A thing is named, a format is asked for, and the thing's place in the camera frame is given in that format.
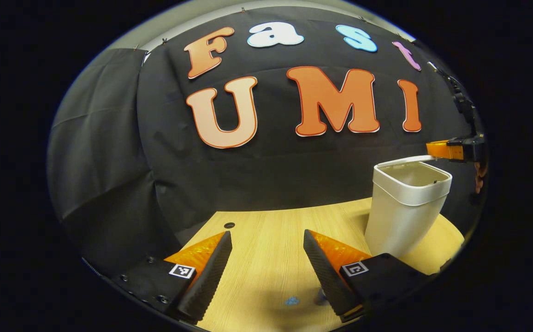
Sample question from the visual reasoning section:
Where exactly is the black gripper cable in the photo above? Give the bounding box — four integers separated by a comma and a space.
427, 61, 456, 86

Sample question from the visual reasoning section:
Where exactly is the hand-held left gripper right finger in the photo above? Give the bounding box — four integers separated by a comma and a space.
303, 229, 433, 323

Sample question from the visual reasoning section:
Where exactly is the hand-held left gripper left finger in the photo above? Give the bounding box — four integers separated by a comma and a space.
118, 231, 233, 323

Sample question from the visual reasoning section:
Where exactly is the wooden desktop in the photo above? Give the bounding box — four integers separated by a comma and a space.
181, 197, 465, 332

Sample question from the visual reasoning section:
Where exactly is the white desktop garbage bin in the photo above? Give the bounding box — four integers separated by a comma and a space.
364, 155, 452, 259

